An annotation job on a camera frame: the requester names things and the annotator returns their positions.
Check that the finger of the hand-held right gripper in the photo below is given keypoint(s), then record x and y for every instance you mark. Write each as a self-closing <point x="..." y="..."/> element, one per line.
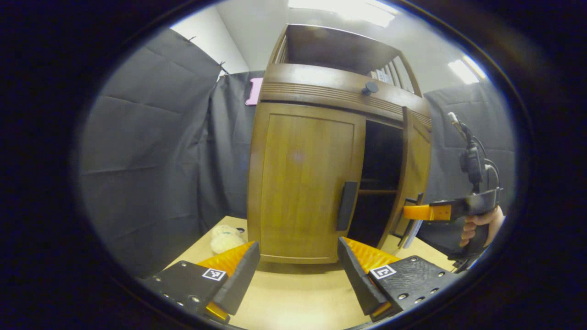
<point x="424" y="212"/>

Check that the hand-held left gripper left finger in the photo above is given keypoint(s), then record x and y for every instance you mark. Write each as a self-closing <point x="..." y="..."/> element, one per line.
<point x="240" y="279"/>

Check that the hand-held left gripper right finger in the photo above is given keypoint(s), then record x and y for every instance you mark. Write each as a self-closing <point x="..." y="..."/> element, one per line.
<point x="355" y="279"/>

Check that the wooden shoe cabinet door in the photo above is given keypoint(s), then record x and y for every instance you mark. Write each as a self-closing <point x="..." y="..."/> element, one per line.
<point x="298" y="183"/>
<point x="417" y="165"/>

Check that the wooden double-door shoe cabinet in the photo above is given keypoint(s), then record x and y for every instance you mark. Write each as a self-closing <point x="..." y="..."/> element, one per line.
<point x="321" y="82"/>

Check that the wooden inner cabinet shelf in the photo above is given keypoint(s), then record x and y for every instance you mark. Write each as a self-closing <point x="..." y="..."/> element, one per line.
<point x="378" y="191"/>

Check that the black round cabinet knob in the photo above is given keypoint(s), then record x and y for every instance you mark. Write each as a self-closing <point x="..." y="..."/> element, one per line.
<point x="369" y="88"/>

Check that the cream plush toy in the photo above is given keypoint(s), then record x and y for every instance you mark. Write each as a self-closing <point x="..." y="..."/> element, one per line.
<point x="225" y="239"/>

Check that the small ceiling light panel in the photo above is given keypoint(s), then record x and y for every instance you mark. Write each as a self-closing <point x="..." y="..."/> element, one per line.
<point x="465" y="71"/>

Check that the large ceiling light panel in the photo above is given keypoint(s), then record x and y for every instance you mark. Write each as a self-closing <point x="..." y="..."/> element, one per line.
<point x="344" y="10"/>

